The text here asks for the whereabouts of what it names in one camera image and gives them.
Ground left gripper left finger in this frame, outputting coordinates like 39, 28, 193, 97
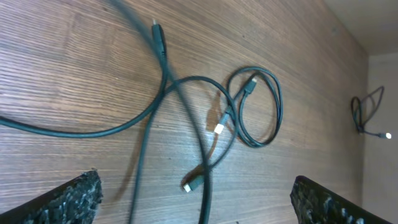
1, 169, 103, 224

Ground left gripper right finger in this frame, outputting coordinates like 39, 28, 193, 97
290, 175, 391, 224

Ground small black cable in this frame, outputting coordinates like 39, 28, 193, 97
213, 66, 284, 149

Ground thin black USB cable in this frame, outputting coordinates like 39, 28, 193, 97
167, 76, 240, 194

